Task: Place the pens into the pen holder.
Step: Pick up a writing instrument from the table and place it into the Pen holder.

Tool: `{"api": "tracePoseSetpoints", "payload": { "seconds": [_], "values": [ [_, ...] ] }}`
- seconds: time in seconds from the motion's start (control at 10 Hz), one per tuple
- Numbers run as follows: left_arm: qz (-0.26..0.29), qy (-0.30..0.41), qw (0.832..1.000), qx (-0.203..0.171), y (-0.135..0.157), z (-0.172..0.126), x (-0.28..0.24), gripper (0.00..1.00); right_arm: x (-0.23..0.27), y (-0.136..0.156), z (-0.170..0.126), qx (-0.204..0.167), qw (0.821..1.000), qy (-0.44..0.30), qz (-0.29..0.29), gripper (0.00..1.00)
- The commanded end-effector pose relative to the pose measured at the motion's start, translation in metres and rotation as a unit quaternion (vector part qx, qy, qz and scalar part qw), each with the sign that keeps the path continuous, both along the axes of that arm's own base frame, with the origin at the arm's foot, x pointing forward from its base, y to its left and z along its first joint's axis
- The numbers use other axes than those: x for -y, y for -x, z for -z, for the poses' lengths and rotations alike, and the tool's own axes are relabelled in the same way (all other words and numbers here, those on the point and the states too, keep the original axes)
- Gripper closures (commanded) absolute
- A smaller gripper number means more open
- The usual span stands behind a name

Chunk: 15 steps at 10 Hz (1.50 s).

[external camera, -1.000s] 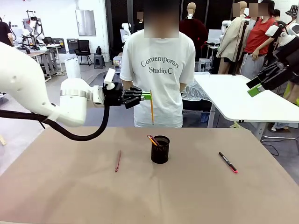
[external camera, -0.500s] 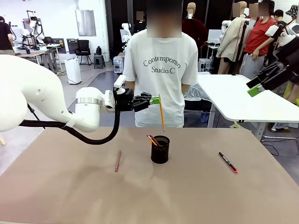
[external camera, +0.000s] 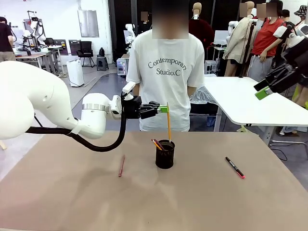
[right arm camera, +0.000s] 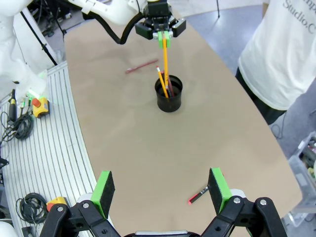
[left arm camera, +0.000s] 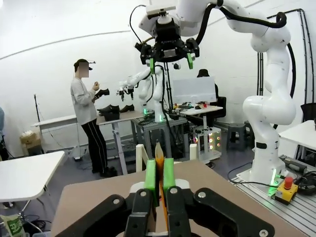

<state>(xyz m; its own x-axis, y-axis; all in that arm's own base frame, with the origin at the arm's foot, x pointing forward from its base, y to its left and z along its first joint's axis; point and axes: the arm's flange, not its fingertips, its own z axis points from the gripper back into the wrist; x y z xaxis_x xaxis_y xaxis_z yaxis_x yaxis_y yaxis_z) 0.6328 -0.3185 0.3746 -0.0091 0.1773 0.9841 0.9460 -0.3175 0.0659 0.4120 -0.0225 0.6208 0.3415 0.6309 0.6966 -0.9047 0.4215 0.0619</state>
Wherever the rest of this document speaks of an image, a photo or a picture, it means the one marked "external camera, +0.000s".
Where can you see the metal wall panel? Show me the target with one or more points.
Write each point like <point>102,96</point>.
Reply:
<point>88,23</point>

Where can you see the black mesh pen holder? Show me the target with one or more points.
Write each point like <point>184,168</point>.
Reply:
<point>164,158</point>

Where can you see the large white table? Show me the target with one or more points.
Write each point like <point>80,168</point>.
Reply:
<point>240,103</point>

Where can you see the dark leaning panel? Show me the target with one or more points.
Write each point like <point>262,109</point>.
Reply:
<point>73,47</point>

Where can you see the black tripod leg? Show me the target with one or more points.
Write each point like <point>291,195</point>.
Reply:
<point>38,121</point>

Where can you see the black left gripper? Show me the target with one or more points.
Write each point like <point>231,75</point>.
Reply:
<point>132,108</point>

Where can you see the black office chair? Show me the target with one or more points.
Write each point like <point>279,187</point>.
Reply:
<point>85,47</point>

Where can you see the person in white T-shirt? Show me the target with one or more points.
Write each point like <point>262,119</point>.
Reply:
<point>166,96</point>

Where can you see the yellow pencil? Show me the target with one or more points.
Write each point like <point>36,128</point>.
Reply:
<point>169,125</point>

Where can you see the orange pencil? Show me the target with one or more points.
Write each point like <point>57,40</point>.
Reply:
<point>157,145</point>

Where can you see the small white desk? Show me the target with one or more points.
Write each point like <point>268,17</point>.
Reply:
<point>55,47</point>

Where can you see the white computer case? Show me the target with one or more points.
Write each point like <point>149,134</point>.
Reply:
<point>211,66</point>

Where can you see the mannequin with bucket hat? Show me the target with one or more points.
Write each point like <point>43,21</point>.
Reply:
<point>302,13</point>

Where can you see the white air purifier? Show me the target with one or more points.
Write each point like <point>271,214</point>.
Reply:
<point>75,73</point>

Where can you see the clear plastic sheet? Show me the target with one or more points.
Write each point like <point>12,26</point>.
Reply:
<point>204,96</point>

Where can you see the black tripod stand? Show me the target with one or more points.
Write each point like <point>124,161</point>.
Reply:
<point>245,57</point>

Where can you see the wooden top work table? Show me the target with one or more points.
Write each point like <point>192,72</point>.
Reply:
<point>31,55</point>

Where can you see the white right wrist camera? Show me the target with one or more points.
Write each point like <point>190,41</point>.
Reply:
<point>281,32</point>

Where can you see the person's right forearm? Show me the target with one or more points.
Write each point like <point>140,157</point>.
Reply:
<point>136,89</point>

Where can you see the background robot with orange parts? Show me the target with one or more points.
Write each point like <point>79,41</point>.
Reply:
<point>36,26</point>

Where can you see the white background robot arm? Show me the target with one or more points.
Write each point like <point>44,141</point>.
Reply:
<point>233,24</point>
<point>130,36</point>

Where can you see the black marker pink cap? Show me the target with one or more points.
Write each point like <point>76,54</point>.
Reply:
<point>234,167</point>

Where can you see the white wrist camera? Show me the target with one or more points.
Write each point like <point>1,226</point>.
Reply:
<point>281,32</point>
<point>128,87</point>

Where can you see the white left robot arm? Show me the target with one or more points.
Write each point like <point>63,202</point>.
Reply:
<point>24,96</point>

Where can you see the gray step stool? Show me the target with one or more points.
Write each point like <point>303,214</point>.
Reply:
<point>102,63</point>

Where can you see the lit computer tower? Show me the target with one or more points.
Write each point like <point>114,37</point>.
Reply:
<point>121,67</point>

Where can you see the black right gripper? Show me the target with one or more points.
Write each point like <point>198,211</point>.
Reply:
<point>299,56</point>

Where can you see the mannequin in dark red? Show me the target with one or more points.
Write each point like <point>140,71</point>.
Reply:
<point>201,31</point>

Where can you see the person in red shirt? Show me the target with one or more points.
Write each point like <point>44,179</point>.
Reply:
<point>267,36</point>

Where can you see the small white board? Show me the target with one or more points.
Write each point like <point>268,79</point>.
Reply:
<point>220,37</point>

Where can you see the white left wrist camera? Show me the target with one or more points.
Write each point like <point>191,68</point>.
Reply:
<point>128,87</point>

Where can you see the mannequin in beige jacket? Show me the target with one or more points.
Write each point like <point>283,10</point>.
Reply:
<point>237,41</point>

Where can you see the background robot workbench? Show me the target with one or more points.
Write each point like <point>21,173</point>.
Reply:
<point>125,56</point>

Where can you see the person in black T-shirt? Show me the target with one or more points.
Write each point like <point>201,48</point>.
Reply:
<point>6,36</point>

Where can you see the black bag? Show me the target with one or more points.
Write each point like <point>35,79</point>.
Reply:
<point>101,52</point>

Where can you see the person's left forearm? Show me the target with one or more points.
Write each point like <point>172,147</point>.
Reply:
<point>190,91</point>

